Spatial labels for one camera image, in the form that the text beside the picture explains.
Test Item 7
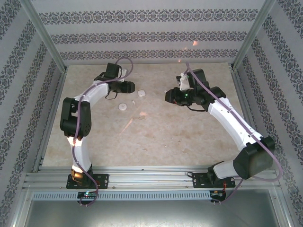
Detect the aluminium frame post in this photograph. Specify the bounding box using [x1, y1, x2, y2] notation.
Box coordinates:
[231, 0, 277, 70]
[20, 0, 68, 73]

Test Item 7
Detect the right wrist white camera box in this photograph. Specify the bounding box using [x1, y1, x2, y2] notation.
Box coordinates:
[176, 72, 190, 91]

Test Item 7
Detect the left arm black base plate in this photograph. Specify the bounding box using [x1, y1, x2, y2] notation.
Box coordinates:
[66, 174, 110, 190]

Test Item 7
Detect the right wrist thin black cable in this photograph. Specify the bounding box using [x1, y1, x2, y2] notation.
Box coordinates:
[186, 105, 209, 112]

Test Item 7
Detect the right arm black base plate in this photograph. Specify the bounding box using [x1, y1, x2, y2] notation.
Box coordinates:
[192, 172, 236, 189]

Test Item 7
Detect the grey slotted cable duct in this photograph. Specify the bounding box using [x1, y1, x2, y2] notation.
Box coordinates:
[32, 191, 211, 201]

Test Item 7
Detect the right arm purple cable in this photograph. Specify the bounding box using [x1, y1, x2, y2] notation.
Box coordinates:
[186, 61, 284, 204]

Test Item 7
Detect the aluminium table side rail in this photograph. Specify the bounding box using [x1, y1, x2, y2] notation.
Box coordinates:
[231, 70, 270, 170]
[33, 70, 68, 172]

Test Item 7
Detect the aluminium mounting rail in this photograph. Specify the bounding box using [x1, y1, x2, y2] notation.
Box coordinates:
[23, 165, 278, 190]

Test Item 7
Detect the grey metal sheet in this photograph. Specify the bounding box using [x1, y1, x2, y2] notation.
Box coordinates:
[23, 189, 289, 227]

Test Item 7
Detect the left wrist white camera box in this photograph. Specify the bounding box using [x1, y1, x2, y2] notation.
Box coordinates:
[117, 68, 128, 83]

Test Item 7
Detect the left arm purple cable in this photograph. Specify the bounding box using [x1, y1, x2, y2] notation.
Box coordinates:
[72, 57, 134, 206]

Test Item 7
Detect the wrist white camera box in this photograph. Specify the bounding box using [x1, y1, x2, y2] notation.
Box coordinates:
[176, 72, 190, 91]
[117, 68, 128, 83]

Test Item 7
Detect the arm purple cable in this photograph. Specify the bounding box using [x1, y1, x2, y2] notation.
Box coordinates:
[72, 57, 134, 206]
[186, 61, 284, 204]

